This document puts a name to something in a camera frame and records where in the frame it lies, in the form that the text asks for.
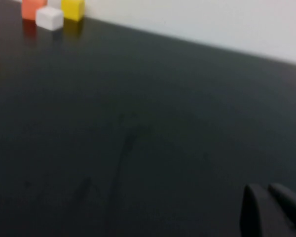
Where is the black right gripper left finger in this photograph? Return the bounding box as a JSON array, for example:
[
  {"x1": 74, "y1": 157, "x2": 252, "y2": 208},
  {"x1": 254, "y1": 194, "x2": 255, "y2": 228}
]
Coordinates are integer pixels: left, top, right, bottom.
[{"x1": 239, "y1": 184, "x2": 296, "y2": 237}]

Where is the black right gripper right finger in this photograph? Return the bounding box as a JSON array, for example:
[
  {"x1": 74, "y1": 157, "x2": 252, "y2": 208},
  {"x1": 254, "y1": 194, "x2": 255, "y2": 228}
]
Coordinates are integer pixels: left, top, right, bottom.
[{"x1": 267, "y1": 183, "x2": 296, "y2": 237}]

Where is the yellow cube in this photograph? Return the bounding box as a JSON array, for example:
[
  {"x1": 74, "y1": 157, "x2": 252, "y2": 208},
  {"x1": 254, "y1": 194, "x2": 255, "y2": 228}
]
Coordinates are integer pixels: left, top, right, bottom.
[{"x1": 61, "y1": 0, "x2": 85, "y2": 22}]

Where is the white cube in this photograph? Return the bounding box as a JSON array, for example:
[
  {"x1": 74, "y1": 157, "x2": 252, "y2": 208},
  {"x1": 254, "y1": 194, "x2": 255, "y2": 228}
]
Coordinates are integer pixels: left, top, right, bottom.
[{"x1": 36, "y1": 6, "x2": 64, "y2": 32}]

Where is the orange cube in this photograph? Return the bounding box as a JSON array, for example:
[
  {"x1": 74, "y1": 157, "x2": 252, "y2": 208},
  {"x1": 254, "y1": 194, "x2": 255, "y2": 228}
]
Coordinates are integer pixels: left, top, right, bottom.
[{"x1": 21, "y1": 0, "x2": 48, "y2": 20}]

